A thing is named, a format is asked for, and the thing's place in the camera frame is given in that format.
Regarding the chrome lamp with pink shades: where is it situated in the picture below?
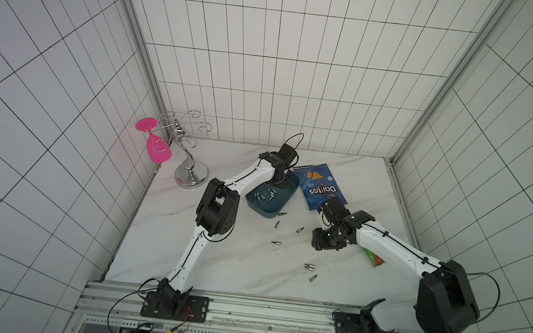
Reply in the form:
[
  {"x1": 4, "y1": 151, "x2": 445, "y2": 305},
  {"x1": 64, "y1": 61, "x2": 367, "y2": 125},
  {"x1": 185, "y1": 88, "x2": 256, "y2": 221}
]
[{"x1": 135, "y1": 110, "x2": 213, "y2": 189}]

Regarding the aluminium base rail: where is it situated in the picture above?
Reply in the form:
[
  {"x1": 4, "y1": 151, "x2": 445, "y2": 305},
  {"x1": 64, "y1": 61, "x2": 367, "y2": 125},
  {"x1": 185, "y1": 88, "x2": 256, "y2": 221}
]
[{"x1": 73, "y1": 273, "x2": 472, "y2": 333}]

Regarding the teal plastic storage box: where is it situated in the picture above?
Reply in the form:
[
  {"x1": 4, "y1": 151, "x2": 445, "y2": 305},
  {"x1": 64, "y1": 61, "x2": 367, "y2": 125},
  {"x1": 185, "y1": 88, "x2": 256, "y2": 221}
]
[{"x1": 246, "y1": 171, "x2": 300, "y2": 219}]

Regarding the green orange snack bag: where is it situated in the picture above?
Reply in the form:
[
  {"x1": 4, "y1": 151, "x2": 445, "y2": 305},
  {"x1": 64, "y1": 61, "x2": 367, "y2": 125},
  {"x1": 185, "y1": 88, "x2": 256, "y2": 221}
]
[{"x1": 365, "y1": 249, "x2": 384, "y2": 267}]

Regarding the blue Doritos chip bag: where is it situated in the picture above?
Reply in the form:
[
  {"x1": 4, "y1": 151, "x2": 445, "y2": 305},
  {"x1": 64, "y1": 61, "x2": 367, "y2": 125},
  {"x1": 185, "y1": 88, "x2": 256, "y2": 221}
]
[{"x1": 293, "y1": 163, "x2": 347, "y2": 211}]

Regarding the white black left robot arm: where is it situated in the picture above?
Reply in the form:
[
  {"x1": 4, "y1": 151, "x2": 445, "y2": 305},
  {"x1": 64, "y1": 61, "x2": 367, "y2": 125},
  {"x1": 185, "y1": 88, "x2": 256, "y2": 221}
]
[{"x1": 156, "y1": 143, "x2": 299, "y2": 317}]

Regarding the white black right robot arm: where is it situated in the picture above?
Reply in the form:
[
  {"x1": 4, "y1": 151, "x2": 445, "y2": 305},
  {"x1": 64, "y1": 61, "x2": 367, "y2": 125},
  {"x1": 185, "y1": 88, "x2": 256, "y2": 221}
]
[{"x1": 311, "y1": 197, "x2": 481, "y2": 333}]

